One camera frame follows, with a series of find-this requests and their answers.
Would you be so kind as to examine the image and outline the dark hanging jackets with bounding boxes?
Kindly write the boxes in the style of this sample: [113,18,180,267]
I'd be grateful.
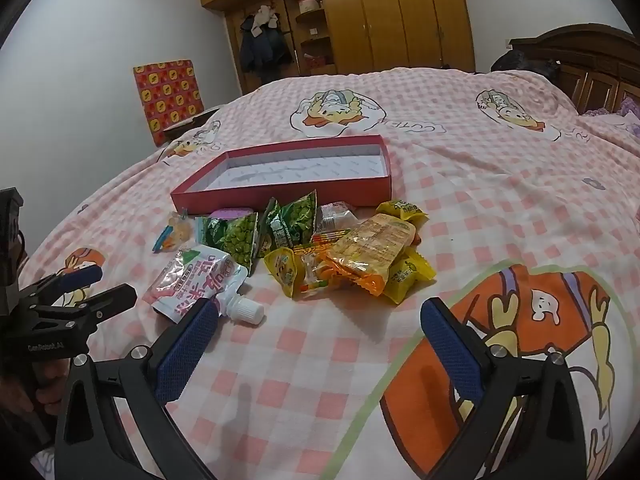
[239,10,293,81]

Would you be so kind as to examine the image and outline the black cloth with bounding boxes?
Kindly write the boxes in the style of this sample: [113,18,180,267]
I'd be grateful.
[490,49,561,82]

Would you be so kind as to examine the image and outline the dark wooden headboard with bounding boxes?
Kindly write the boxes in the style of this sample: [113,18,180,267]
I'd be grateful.
[509,24,640,116]

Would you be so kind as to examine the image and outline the pink checked printed blanket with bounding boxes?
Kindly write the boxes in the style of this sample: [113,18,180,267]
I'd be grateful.
[12,67,640,480]

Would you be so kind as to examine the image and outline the orange biscuit packet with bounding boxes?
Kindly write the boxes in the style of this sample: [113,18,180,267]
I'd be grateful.
[320,213,417,296]

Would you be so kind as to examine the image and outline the person's left hand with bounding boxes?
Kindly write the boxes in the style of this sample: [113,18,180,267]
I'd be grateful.
[0,357,68,431]

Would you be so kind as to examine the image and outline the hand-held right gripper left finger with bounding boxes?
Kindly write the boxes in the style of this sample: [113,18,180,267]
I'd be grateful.
[52,297,221,480]

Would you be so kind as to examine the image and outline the white drink pouch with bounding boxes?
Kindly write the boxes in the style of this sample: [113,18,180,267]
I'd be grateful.
[142,244,266,323]

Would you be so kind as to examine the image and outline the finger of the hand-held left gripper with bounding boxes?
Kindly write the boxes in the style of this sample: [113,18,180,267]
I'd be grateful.
[22,284,138,335]
[20,265,104,307]

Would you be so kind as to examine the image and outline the green pea packet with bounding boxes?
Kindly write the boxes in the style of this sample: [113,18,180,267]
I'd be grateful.
[257,190,319,259]
[195,212,259,276]

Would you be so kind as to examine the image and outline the beige hanging cloth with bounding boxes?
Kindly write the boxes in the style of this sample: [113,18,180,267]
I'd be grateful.
[251,4,281,39]

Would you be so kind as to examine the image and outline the clear blue-edged gummy packet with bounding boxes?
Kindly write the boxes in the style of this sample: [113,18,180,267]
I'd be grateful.
[152,210,196,253]

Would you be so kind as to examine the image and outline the clear striped candy packet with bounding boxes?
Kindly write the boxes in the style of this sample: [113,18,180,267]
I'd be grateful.
[292,230,353,299]

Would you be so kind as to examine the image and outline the red yellow patterned wall cloth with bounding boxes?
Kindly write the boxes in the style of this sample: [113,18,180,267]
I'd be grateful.
[133,58,205,148]

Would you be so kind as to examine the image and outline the wooden bedside table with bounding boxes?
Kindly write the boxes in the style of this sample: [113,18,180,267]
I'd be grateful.
[160,107,221,148]

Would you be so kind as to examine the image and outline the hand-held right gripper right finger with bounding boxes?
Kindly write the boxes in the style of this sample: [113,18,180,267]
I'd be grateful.
[420,297,586,480]

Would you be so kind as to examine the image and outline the wooden wardrobe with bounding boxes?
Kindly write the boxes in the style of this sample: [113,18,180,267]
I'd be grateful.
[198,0,476,96]

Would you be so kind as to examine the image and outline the red cardboard box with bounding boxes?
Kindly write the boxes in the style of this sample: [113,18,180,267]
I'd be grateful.
[170,135,392,215]

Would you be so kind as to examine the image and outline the purple pillow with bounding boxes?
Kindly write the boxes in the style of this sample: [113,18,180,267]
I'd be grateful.
[580,97,640,153]

